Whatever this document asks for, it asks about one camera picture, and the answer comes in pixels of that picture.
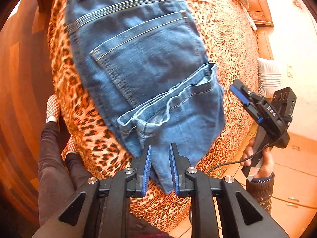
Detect blue denim jeans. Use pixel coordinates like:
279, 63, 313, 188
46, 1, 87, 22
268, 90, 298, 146
66, 0, 225, 194

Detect right forearm knitted sleeve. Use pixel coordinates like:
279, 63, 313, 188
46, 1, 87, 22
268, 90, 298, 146
246, 173, 275, 215

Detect person's right hand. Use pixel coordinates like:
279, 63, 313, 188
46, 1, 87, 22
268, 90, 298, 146
240, 138, 274, 182

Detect grey striped pillow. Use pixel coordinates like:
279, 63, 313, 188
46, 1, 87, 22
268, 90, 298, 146
257, 58, 282, 98

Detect person's legs dark trousers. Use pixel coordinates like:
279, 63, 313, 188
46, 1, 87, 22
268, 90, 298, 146
38, 121, 92, 226

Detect leopard print bed cover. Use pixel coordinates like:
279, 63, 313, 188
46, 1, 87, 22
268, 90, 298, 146
47, 0, 261, 233

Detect wooden headboard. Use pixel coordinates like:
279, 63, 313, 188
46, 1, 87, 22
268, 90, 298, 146
248, 0, 274, 60

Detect red polka dot slipper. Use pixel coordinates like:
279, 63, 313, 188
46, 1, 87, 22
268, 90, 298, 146
46, 95, 60, 123

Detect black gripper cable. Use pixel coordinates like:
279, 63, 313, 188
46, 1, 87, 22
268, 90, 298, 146
206, 132, 285, 176

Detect wall switch plate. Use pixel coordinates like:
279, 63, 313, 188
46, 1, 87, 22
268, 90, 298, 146
287, 66, 293, 77

